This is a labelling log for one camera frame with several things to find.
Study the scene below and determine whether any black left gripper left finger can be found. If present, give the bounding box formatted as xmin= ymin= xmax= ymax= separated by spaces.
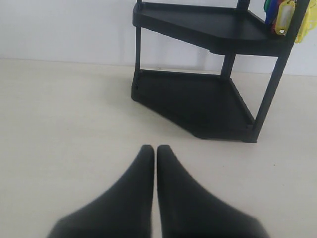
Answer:
xmin=48 ymin=145 xmax=155 ymax=238

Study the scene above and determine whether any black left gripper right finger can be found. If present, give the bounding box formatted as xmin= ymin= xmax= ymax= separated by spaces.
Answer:
xmin=157 ymin=145 xmax=269 ymax=238

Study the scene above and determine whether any key ring with colourful tags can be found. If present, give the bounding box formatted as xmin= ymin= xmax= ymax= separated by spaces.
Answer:
xmin=264 ymin=0 xmax=317 ymax=44

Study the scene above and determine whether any black two-tier shelf rack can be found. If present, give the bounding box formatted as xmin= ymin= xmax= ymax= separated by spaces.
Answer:
xmin=131 ymin=0 xmax=309 ymax=143

